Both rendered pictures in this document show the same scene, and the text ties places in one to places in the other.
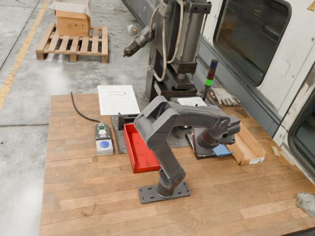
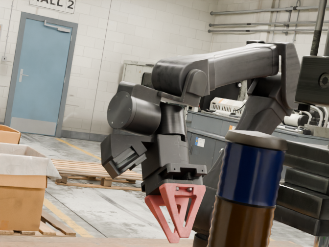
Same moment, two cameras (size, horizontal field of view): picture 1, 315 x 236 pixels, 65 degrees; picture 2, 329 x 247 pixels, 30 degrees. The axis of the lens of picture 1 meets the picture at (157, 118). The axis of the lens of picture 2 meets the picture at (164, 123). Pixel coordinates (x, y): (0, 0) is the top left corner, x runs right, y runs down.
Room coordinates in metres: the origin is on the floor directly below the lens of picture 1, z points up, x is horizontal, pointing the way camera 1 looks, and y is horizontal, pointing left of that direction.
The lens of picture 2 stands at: (1.62, -0.38, 1.21)
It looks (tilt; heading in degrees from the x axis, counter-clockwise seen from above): 3 degrees down; 170
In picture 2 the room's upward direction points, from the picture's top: 10 degrees clockwise
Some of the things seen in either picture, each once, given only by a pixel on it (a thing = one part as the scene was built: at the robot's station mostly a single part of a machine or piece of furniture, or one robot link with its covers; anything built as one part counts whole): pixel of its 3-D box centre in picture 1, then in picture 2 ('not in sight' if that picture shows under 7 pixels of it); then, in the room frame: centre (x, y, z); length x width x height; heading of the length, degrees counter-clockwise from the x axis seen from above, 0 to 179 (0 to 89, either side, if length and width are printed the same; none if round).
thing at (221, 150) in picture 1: (218, 143); not in sight; (0.89, -0.31, 0.93); 0.15 x 0.07 x 0.03; 25
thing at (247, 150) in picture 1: (238, 140); not in sight; (0.95, -0.42, 0.93); 0.25 x 0.13 x 0.08; 22
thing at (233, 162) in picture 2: (213, 64); (250, 172); (1.26, -0.25, 1.17); 0.04 x 0.04 x 0.03
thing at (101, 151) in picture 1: (104, 149); not in sight; (0.77, 0.21, 0.90); 0.07 x 0.07 x 0.06; 22
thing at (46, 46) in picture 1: (76, 40); not in sight; (3.85, 1.52, 0.07); 1.20 x 1.00 x 0.14; 15
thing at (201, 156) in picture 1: (206, 144); not in sight; (0.91, -0.26, 0.91); 0.17 x 0.16 x 0.02; 112
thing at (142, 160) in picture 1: (141, 145); not in sight; (0.80, 0.05, 0.93); 0.25 x 0.12 x 0.06; 22
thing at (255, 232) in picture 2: (212, 70); (241, 227); (1.26, -0.25, 1.14); 0.04 x 0.04 x 0.03
